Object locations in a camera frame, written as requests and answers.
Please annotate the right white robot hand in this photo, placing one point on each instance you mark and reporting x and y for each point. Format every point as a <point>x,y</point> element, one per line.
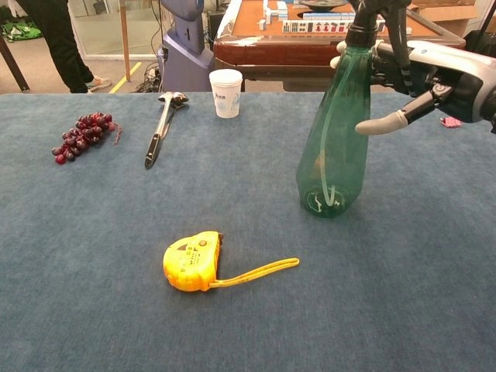
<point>457,77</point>

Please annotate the green spray bottle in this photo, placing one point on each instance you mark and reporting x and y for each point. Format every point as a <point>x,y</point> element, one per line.
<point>333,155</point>

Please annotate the pink binder clip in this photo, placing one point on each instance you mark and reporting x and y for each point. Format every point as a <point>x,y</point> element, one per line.
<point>451,122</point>

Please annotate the cardboard box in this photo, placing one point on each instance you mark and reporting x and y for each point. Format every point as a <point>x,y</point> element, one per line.
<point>445,17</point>

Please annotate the white-backed mahjong tile row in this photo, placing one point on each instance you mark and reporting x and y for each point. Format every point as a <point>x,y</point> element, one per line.
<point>327,16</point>

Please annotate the face-up mahjong tile row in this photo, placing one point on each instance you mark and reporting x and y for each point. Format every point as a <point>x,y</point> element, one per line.
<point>310,27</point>

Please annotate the brown mahjong table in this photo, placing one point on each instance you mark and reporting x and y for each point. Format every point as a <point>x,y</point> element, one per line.
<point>271,50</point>

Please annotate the stacked mahjong tiles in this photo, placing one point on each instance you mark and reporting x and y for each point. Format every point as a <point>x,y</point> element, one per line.
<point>271,13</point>

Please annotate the white paper cup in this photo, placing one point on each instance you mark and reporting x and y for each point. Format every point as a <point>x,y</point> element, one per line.
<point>226,97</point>

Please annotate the blue table cloth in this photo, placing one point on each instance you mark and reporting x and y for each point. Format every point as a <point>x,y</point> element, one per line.
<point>248,310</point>

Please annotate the yellow tape measure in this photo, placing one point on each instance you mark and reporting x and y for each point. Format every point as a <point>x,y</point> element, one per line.
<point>191,259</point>

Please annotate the wooden pole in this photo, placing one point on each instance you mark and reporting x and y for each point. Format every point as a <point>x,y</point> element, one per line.
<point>125,38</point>

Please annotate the white orange sneaker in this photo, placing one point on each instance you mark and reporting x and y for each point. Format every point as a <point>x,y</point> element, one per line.
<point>98,83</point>

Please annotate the red grape bunch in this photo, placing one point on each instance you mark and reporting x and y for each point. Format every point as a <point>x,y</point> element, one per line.
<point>83,133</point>

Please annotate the green bag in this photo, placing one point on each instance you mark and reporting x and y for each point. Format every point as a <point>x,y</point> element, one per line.
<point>19,31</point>

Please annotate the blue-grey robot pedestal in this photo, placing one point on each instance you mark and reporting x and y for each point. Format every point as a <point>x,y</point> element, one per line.
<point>186,66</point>

